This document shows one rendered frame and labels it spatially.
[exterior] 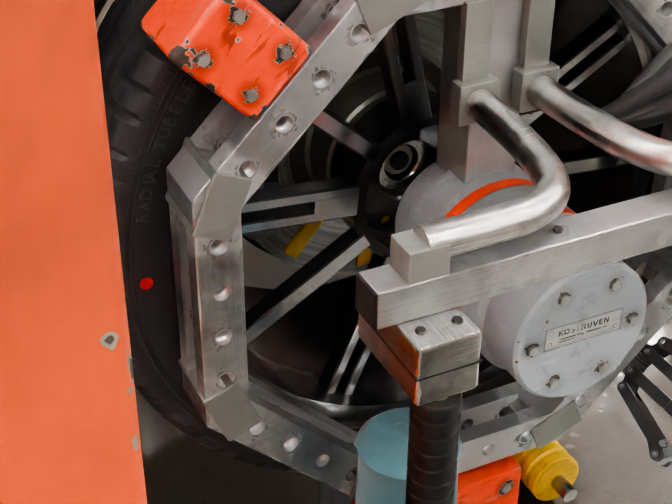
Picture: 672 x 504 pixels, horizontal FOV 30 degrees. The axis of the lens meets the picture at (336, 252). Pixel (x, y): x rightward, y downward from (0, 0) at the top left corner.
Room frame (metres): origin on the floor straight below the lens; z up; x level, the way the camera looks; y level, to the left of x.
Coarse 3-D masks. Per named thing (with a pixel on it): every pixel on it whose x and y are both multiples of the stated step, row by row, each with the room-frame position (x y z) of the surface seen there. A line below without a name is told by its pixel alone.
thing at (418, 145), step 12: (408, 144) 1.08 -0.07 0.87; (420, 144) 1.09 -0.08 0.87; (396, 156) 1.08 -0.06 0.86; (408, 156) 1.08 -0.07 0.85; (420, 156) 1.09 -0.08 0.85; (384, 168) 1.08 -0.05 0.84; (396, 168) 1.08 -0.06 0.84; (408, 168) 1.09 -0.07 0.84; (420, 168) 1.09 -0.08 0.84; (384, 180) 1.07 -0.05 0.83; (396, 180) 1.07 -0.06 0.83; (408, 180) 1.08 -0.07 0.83
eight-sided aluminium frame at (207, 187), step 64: (320, 0) 0.91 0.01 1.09; (384, 0) 0.88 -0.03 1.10; (448, 0) 0.91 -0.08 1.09; (640, 0) 0.99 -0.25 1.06; (320, 64) 0.86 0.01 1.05; (256, 128) 0.84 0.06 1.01; (192, 192) 0.82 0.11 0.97; (192, 256) 0.82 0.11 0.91; (640, 256) 1.07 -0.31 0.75; (192, 320) 0.85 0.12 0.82; (192, 384) 0.83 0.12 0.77; (256, 384) 0.88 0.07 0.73; (512, 384) 1.02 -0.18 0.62; (256, 448) 0.83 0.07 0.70; (320, 448) 0.86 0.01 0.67; (512, 448) 0.95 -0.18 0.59
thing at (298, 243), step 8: (304, 224) 1.09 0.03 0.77; (312, 224) 1.09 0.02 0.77; (320, 224) 1.10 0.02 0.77; (304, 232) 1.09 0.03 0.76; (312, 232) 1.09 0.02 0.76; (296, 240) 1.08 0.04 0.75; (304, 240) 1.09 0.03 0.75; (288, 248) 1.08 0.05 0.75; (296, 248) 1.08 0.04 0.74; (368, 248) 1.12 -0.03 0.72; (296, 256) 1.08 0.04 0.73; (360, 256) 1.12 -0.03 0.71; (368, 256) 1.12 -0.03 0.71; (360, 264) 1.12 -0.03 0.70
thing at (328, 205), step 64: (576, 0) 1.17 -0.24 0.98; (384, 64) 1.01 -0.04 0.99; (576, 64) 1.09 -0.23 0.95; (640, 64) 1.10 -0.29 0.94; (320, 128) 0.98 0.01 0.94; (384, 128) 1.02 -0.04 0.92; (256, 192) 0.96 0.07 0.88; (320, 192) 0.97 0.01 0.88; (576, 192) 1.17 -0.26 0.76; (640, 192) 1.11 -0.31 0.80; (320, 256) 0.99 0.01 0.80; (384, 256) 1.01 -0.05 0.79; (256, 320) 0.95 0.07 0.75; (320, 320) 1.13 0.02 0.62; (320, 384) 0.99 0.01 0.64; (384, 384) 1.02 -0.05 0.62
